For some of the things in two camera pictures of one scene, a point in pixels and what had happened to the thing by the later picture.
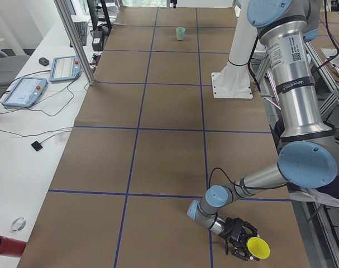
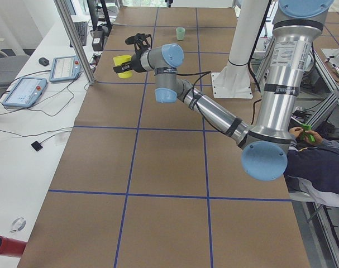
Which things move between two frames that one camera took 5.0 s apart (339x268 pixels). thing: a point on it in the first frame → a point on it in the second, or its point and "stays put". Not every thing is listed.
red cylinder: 3,245 stays put
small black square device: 37,146 stays put
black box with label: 98,39 stays put
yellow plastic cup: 258,247 → 120,60
